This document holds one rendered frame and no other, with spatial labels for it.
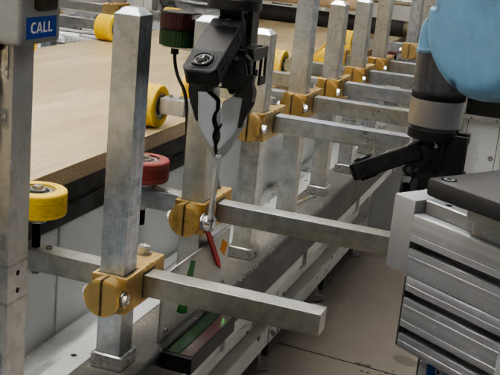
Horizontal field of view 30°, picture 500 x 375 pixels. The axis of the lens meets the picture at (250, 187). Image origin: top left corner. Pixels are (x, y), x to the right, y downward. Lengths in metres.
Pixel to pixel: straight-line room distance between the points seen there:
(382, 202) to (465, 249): 3.12
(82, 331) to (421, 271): 0.66
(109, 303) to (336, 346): 1.95
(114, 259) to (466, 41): 0.56
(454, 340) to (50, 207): 0.55
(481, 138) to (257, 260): 2.31
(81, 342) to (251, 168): 0.42
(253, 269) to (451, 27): 0.89
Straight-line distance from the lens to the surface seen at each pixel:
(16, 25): 0.88
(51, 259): 1.30
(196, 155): 1.39
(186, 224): 1.39
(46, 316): 1.51
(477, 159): 3.91
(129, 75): 1.14
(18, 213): 0.95
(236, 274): 1.61
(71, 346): 1.51
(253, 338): 2.66
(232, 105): 1.22
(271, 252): 1.74
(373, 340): 3.17
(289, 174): 1.88
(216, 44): 1.18
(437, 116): 1.31
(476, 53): 0.84
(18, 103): 0.92
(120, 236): 1.19
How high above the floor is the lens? 1.27
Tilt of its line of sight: 15 degrees down
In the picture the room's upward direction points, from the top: 6 degrees clockwise
